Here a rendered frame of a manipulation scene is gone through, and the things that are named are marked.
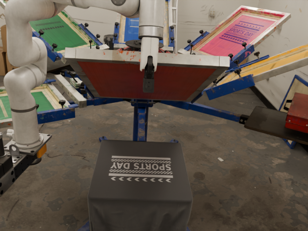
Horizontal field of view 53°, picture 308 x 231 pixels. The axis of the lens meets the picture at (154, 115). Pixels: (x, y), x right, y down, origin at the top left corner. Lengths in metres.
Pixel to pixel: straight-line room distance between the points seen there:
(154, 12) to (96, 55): 0.29
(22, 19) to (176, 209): 0.95
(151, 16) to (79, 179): 2.30
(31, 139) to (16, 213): 1.50
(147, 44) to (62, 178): 2.32
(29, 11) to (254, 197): 2.50
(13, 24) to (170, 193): 0.90
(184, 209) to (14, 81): 0.86
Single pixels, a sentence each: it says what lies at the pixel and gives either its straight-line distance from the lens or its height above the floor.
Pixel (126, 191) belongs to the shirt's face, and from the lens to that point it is 1.37.
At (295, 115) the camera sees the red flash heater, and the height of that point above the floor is 1.10.
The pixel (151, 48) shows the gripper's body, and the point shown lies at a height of 1.62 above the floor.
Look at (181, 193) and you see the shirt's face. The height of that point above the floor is 0.95.
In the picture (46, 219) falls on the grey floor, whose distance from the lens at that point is 2.69.
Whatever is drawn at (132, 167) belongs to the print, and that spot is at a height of 0.95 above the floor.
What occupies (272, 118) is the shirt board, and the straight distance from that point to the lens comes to 2.27.
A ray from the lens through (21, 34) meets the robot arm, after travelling 1.19.
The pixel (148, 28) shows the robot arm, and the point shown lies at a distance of 0.92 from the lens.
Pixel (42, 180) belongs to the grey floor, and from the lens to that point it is 3.08.
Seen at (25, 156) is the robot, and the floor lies 1.12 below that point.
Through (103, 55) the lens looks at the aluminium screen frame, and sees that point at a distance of 1.11.
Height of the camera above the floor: 1.82
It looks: 25 degrees down
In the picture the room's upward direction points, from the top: 4 degrees clockwise
